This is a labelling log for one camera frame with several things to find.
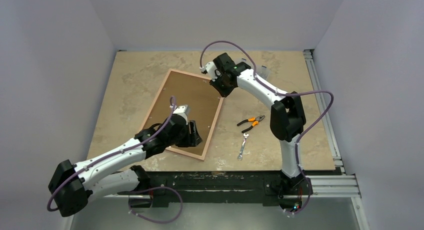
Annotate pink picture frame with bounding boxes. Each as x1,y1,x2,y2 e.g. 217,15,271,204
140,69,224,161

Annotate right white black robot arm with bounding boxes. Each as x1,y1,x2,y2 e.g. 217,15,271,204
200,53,313,199

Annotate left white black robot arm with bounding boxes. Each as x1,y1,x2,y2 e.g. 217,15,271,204
46,111,203,217

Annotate clear plastic screw organizer box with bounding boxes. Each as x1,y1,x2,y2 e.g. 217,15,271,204
234,58,270,80

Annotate silver combination wrench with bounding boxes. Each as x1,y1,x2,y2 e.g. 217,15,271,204
237,133,249,161

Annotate orange black pliers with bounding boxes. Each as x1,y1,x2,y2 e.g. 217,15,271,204
237,115,265,133

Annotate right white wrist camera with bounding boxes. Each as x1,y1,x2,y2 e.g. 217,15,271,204
199,62,218,81

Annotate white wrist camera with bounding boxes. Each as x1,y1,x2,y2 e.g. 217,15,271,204
173,105,191,118
199,62,218,81

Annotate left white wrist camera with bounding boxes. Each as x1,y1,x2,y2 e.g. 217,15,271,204
173,105,191,118

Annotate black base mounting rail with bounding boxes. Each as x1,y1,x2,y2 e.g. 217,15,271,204
118,170,308,212

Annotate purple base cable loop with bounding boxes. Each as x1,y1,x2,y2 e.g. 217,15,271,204
128,187,184,224

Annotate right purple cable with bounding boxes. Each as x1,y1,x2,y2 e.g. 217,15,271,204
199,40,335,216

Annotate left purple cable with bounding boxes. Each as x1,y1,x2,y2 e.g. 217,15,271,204
46,95,178,212

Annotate aluminium extrusion frame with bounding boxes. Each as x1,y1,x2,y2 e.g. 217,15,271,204
303,49,370,230

